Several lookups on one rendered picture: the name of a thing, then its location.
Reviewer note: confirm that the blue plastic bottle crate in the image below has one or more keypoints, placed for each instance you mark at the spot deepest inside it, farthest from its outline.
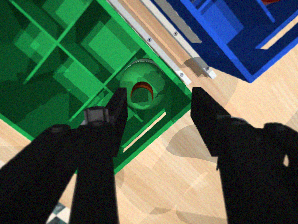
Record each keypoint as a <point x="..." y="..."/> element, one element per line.
<point x="228" y="33"/>

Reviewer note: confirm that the green crate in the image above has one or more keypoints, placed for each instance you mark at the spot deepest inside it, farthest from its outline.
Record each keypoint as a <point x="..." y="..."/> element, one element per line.
<point x="76" y="58"/>

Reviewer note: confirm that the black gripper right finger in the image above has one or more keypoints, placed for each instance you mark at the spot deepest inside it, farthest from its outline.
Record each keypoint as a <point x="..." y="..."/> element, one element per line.
<point x="252" y="191"/>

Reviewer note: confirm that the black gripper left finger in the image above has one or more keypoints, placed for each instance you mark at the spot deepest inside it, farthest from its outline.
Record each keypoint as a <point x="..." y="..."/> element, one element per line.
<point x="30" y="188"/>

